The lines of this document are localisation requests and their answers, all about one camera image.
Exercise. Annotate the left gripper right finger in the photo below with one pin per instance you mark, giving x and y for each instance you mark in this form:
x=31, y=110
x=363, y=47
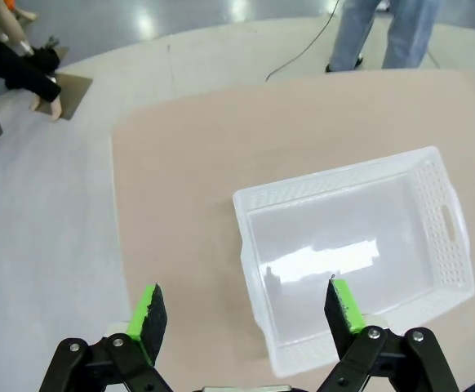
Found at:
x=345, y=322

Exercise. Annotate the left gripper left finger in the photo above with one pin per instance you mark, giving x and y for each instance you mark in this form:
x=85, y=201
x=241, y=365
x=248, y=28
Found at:
x=141, y=322

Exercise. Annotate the white perforated plastic basket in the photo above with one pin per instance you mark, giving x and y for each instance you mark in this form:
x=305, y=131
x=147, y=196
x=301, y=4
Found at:
x=437, y=228

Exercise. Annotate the black white sneaker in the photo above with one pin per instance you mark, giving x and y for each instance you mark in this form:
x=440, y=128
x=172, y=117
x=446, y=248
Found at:
x=343, y=65

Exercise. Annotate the person in black shirt jeans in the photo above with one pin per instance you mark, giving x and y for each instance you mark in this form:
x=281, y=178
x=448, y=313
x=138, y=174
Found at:
x=356, y=32

